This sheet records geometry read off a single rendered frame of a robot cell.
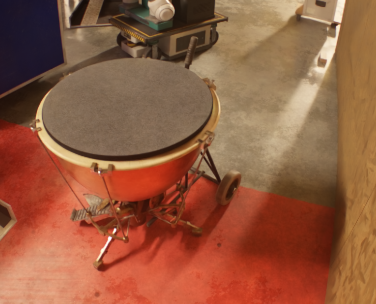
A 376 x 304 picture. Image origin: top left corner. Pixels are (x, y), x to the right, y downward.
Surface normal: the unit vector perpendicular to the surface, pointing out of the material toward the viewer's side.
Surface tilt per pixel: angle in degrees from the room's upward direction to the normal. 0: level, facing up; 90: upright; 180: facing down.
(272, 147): 0
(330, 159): 0
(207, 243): 0
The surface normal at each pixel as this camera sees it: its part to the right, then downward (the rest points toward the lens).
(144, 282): 0.04, -0.77
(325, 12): -0.33, 0.58
